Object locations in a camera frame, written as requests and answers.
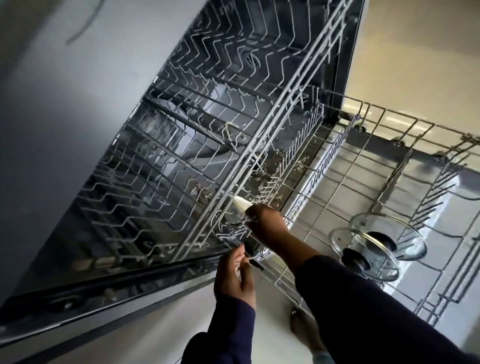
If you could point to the person's left forearm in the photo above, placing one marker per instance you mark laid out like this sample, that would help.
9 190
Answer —
225 337

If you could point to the person's right hand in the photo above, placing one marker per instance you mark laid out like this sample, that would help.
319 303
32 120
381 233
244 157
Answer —
264 223

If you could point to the silver dishwasher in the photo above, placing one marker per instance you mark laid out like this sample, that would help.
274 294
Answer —
56 150

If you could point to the white base cabinet door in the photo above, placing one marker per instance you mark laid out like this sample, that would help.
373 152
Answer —
131 337

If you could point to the white cup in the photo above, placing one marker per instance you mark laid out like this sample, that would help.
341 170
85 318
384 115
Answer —
241 205

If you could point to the glass lid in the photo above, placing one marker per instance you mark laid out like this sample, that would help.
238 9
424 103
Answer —
397 232
360 258

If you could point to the person's right forearm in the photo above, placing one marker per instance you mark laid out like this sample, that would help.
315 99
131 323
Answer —
356 311

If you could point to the person's left leg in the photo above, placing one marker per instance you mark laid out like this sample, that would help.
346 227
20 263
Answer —
323 357

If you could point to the person's left hand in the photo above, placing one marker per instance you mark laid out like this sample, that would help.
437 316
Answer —
234 279

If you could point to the person's left foot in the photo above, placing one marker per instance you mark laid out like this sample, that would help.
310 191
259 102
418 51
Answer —
303 330

